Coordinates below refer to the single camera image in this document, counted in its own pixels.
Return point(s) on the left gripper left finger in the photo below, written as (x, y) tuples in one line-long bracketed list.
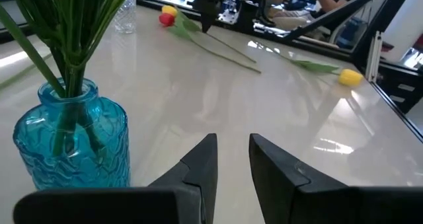
[(148, 205)]

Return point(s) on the clear glass vase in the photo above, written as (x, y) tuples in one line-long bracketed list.
[(125, 19)]

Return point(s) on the black drawer unit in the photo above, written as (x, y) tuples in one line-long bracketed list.
[(403, 85)]

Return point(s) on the yellow artificial tulip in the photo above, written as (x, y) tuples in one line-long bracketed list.
[(169, 10), (350, 77)]

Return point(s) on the person's forearm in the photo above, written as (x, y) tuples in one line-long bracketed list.
[(327, 2)]

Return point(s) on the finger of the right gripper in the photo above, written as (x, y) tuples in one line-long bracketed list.
[(208, 14)]

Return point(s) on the blue glass vase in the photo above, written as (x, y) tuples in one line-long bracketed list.
[(82, 171)]

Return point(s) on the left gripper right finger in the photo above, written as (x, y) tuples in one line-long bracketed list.
[(330, 205)]

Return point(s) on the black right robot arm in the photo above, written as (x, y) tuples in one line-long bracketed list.
[(252, 14)]

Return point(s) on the red artificial tulip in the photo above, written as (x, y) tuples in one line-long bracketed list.
[(167, 19)]

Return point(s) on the white panel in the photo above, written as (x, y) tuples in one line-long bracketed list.
[(408, 19)]

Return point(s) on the silver metal bracket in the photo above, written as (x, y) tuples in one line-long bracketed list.
[(375, 59)]

